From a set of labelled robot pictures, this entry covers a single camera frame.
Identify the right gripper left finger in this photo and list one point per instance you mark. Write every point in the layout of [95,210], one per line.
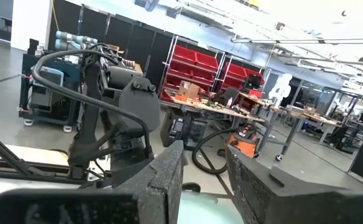
[163,180]

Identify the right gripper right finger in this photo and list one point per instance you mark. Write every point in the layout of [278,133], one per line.
[262,193]

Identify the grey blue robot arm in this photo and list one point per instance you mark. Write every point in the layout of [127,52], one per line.
[72,40]

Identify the pale green plate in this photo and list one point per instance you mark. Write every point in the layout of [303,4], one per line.
[206,208]

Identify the orange shop vacuum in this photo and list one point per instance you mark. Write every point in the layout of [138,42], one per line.
[243,141]

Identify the wooden table on wheels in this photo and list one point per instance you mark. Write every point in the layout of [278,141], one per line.
[309,118]

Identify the cluttered wooden workbench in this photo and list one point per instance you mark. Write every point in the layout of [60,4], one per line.
[218,109]

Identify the cardboard box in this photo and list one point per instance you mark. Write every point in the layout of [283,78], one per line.
[188,89]

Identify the white humanoid robot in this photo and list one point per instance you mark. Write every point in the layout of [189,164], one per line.
[280,88]

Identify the red bin rack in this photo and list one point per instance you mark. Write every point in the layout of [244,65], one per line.
[240,74]
[191,67]

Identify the blue equipment cart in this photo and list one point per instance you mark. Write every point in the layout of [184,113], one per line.
[44,96]

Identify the long ceiling light bar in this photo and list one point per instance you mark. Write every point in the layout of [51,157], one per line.
[306,40]

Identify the black table frame bars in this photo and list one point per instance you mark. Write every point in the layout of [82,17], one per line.
[10,155]

